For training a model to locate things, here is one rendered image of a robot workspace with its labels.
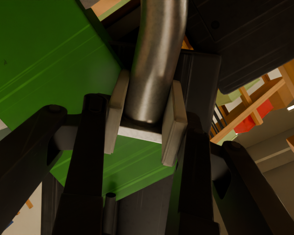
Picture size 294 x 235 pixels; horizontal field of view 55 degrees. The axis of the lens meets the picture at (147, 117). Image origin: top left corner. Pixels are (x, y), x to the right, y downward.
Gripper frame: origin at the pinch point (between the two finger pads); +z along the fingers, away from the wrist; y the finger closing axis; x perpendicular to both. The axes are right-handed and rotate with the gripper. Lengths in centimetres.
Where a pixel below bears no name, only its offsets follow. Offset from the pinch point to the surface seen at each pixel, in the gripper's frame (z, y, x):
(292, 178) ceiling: 501, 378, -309
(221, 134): 252, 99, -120
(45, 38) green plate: 4.4, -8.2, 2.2
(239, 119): 274, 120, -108
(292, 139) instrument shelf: 47, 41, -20
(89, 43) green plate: 4.4, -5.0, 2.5
